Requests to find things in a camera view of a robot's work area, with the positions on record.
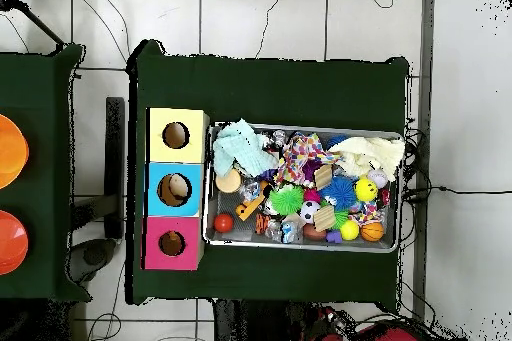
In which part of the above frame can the orange flat plastic toy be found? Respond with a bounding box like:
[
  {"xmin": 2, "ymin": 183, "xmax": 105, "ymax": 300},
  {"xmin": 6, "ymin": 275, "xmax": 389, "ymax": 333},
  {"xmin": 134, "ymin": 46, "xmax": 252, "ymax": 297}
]
[{"xmin": 235, "ymin": 192, "xmax": 268, "ymax": 222}]

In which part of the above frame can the wooden box with three holes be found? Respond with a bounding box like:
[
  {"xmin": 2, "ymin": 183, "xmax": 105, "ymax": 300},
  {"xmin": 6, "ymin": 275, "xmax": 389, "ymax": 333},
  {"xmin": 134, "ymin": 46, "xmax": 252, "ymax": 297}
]
[{"xmin": 143, "ymin": 107, "xmax": 211, "ymax": 272}]

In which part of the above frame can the black cable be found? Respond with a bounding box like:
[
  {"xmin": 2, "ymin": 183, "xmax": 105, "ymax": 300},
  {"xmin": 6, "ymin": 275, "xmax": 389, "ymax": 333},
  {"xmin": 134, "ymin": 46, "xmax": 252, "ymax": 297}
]
[
  {"xmin": 255, "ymin": 0, "xmax": 291, "ymax": 59},
  {"xmin": 403, "ymin": 183, "xmax": 512, "ymax": 199}
]

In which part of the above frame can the green furry monster toy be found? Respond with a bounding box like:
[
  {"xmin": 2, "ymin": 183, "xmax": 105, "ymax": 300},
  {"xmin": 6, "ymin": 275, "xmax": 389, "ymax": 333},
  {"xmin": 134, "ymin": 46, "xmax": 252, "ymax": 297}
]
[{"xmin": 269, "ymin": 184, "xmax": 306, "ymax": 217}]

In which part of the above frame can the dark green table cloth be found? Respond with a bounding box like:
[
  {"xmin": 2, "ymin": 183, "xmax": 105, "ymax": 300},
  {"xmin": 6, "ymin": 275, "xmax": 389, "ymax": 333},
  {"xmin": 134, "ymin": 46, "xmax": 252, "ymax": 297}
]
[
  {"xmin": 126, "ymin": 39, "xmax": 411, "ymax": 310},
  {"xmin": 0, "ymin": 43, "xmax": 86, "ymax": 302}
]

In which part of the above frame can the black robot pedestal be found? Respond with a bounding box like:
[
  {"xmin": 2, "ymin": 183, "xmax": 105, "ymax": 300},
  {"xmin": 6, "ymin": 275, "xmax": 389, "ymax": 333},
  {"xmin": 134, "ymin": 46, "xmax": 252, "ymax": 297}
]
[{"xmin": 211, "ymin": 299, "xmax": 309, "ymax": 341}]

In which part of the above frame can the toy hamburger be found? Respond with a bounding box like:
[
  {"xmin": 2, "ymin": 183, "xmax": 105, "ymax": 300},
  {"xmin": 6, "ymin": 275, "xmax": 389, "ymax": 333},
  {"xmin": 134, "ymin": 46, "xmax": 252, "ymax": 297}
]
[{"xmin": 215, "ymin": 168, "xmax": 243, "ymax": 195}]

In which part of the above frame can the orange bowl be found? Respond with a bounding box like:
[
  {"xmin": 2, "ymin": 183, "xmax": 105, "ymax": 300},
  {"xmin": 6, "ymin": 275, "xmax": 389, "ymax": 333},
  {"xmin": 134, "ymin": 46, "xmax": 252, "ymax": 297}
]
[
  {"xmin": 0, "ymin": 209, "xmax": 30, "ymax": 277},
  {"xmin": 0, "ymin": 113, "xmax": 30, "ymax": 191}
]

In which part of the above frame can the shallow clear mesh bin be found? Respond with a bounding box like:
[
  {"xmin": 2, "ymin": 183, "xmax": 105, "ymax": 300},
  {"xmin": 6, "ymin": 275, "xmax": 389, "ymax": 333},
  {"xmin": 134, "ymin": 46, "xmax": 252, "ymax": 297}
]
[{"xmin": 203, "ymin": 122, "xmax": 404, "ymax": 255}]

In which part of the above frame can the cream yellow cloth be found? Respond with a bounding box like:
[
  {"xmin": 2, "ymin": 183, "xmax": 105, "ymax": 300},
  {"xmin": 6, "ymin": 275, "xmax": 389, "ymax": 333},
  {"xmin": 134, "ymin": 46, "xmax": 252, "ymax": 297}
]
[{"xmin": 331, "ymin": 136, "xmax": 407, "ymax": 183}]

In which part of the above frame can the colourful polka dot cloth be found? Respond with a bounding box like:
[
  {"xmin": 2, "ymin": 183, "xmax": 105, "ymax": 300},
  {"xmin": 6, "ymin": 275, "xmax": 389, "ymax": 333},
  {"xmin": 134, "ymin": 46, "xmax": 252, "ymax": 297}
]
[{"xmin": 275, "ymin": 132, "xmax": 338, "ymax": 189}]

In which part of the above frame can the blue spiky ball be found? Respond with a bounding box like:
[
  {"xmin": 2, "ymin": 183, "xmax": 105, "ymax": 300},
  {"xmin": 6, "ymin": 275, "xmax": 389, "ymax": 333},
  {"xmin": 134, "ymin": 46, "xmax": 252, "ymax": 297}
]
[{"xmin": 322, "ymin": 176, "xmax": 359, "ymax": 213}]

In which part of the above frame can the red ball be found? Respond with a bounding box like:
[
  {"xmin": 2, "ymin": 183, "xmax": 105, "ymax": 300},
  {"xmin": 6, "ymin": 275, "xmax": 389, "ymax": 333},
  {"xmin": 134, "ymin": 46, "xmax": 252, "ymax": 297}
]
[{"xmin": 213, "ymin": 212, "xmax": 236, "ymax": 234}]

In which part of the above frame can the large yellow ball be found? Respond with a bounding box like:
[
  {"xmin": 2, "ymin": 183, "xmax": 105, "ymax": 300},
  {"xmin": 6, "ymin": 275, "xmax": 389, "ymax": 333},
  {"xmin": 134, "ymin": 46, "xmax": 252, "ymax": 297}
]
[{"xmin": 354, "ymin": 176, "xmax": 379, "ymax": 204}]

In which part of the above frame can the mint green cloth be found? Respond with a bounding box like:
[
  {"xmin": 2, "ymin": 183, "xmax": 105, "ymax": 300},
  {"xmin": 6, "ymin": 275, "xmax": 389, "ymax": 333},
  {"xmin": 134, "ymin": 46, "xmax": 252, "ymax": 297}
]
[{"xmin": 211, "ymin": 119, "xmax": 280, "ymax": 179}]

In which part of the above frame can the orange striped tiger plush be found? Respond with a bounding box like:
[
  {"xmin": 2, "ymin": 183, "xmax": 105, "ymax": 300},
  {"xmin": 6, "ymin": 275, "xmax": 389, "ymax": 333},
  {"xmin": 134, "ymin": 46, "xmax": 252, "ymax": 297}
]
[{"xmin": 254, "ymin": 212, "xmax": 270, "ymax": 236}]

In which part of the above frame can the orange toy basketball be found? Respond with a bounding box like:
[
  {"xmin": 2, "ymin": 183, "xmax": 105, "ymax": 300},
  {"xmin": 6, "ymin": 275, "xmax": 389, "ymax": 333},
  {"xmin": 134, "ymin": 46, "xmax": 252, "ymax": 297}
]
[{"xmin": 359, "ymin": 221, "xmax": 385, "ymax": 244}]

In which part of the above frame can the black stand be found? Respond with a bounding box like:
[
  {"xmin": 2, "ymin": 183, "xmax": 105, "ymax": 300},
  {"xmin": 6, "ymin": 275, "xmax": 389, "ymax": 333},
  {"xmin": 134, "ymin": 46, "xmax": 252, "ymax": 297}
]
[{"xmin": 103, "ymin": 96, "xmax": 128, "ymax": 240}]

